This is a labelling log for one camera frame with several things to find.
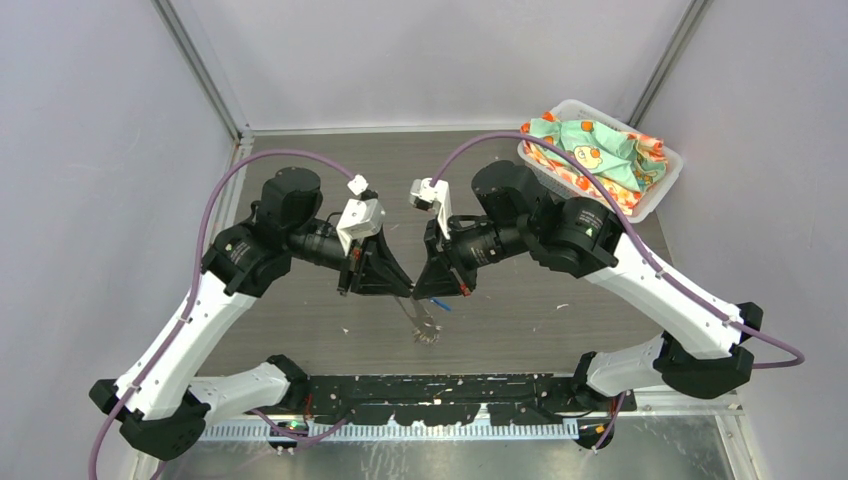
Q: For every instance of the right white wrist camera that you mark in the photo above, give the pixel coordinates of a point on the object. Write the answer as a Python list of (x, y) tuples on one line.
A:
[(436, 199)]

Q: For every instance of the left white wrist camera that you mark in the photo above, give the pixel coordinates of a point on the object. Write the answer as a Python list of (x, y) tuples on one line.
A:
[(360, 219)]

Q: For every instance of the blue capped key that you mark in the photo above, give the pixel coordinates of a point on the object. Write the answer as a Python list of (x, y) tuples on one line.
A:
[(440, 304)]

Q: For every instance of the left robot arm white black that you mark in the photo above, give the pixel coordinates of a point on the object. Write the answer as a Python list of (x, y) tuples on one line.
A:
[(160, 405)]

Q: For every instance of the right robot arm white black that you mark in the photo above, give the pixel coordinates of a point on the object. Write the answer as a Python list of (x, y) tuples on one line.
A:
[(700, 351)]

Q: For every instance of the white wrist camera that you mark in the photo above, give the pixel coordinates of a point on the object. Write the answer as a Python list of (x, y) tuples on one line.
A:
[(436, 199), (360, 219)]

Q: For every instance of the white plastic basket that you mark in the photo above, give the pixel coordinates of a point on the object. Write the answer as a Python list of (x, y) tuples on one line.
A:
[(574, 109)]

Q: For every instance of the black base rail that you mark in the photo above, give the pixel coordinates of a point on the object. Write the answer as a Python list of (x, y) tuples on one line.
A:
[(442, 400)]

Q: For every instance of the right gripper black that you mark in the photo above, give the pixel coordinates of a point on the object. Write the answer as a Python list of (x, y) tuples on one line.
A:
[(435, 240)]

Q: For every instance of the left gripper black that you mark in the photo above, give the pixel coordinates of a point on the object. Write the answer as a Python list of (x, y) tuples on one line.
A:
[(373, 270)]

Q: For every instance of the colourful printed cloth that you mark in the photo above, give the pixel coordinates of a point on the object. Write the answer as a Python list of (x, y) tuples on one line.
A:
[(627, 164)]

